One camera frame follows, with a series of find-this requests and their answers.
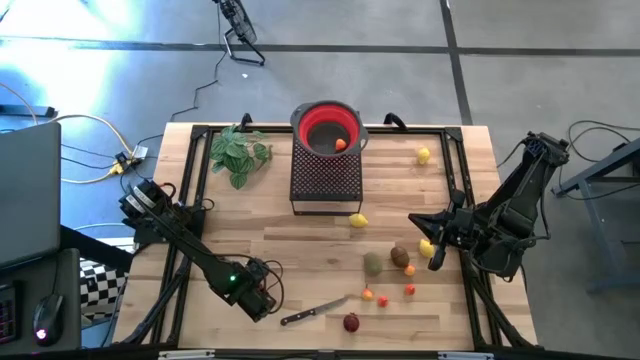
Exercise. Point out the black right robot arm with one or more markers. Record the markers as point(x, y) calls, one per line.
point(520, 200)

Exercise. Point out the black keyboard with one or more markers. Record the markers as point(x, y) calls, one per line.
point(7, 315)

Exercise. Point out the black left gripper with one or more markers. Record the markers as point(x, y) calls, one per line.
point(260, 302)

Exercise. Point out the black desk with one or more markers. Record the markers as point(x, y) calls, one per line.
point(70, 300)

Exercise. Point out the small red round fruit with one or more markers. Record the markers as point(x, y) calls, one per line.
point(383, 301)

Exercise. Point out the small orange-red round fruit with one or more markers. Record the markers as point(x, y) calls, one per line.
point(409, 289)

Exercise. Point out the black floor fan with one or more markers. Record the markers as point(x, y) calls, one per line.
point(240, 22)

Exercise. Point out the yellow lemon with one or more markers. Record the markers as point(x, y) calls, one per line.
point(426, 248)
point(424, 155)
point(358, 220)

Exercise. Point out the red collapsible colander grey rim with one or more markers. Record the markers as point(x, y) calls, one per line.
point(305, 125)

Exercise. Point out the blue-grey metal table frame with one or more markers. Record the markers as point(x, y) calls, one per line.
point(600, 167)

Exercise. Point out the black white checkerboard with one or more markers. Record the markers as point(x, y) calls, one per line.
point(100, 287)

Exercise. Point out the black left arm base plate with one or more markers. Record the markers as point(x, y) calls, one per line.
point(145, 236)

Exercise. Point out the black aluminium table frame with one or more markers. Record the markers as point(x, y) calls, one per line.
point(425, 131)

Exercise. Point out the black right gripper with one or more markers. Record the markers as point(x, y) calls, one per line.
point(457, 227)

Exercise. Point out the silver edge bracket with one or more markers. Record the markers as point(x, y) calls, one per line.
point(185, 354)
point(465, 355)

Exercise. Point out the brown kiwi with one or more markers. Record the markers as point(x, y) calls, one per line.
point(399, 256)

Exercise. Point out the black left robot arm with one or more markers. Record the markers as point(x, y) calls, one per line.
point(200, 255)

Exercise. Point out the green kiwi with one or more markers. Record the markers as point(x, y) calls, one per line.
point(372, 263)

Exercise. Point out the grey laptop lid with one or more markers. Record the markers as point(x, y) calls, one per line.
point(27, 195)

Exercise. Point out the black computer mouse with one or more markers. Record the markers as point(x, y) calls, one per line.
point(47, 315)

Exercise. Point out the black perforated metal shelf rack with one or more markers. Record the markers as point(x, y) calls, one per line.
point(325, 180)

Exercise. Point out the grey power adapter box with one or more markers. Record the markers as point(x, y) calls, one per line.
point(140, 152)

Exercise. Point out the green potted plant white pot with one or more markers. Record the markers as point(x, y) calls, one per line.
point(235, 152)

